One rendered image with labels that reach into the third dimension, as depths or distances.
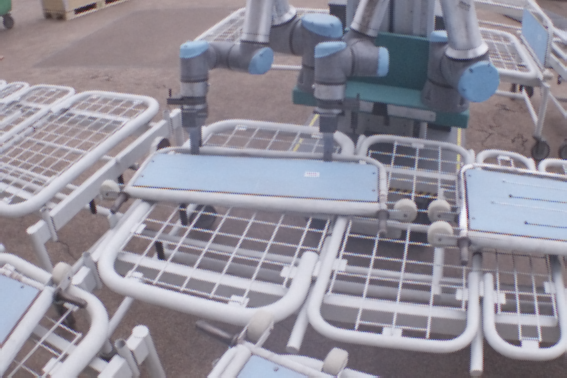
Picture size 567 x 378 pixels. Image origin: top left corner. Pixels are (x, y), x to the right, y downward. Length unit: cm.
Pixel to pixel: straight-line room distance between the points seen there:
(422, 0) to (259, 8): 65
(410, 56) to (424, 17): 17
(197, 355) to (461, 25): 132
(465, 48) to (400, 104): 39
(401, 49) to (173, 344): 133
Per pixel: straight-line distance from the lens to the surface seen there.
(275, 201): 133
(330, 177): 143
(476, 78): 157
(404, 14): 196
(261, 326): 92
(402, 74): 194
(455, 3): 151
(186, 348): 168
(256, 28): 153
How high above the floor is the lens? 130
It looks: 32 degrees down
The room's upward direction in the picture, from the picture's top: 1 degrees counter-clockwise
